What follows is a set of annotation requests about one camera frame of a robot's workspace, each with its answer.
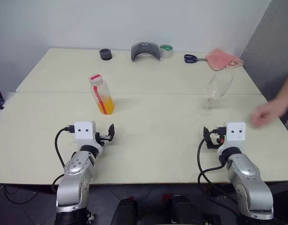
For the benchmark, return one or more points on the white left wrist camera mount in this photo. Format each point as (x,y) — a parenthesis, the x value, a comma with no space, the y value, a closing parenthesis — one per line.
(84,134)

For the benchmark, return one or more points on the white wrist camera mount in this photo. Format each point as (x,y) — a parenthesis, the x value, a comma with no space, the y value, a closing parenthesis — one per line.
(235,136)
(84,134)

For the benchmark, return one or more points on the orange juice plastic bottle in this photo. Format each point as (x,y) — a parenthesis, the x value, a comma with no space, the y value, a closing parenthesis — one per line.
(104,103)

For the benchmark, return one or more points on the white red-striped bottle cap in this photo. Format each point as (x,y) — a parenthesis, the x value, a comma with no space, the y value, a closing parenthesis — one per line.
(96,79)

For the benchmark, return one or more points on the pink cloth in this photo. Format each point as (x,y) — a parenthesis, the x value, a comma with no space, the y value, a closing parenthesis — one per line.
(220,59)

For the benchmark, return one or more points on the dark rounded shape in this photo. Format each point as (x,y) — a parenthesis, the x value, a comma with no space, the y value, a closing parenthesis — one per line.
(125,211)
(186,211)

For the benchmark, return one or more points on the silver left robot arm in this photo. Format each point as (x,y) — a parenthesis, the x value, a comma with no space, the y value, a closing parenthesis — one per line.
(74,178)

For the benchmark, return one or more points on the clear wine glass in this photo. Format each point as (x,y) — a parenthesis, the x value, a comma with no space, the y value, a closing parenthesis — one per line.
(217,85)

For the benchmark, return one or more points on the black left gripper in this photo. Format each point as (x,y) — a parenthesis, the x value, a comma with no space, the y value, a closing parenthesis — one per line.
(103,137)

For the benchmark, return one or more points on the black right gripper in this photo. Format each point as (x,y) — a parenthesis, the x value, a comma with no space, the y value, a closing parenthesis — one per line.
(216,141)

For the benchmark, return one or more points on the person's bare hand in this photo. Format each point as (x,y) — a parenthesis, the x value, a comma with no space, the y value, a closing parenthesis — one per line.
(267,113)

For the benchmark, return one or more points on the tape roll with green core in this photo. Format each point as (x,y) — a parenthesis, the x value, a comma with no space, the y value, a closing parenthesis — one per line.
(167,52)

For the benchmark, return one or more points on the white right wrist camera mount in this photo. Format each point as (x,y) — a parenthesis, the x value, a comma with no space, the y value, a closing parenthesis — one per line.
(235,136)

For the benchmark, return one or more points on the person's bare forearm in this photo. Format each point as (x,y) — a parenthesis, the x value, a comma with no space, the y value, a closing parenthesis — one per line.
(287,93)

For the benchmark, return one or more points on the black round container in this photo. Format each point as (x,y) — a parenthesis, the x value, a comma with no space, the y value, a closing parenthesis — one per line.
(105,55)

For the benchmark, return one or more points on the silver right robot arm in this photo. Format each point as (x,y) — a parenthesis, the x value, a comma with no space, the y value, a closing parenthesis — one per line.
(249,182)

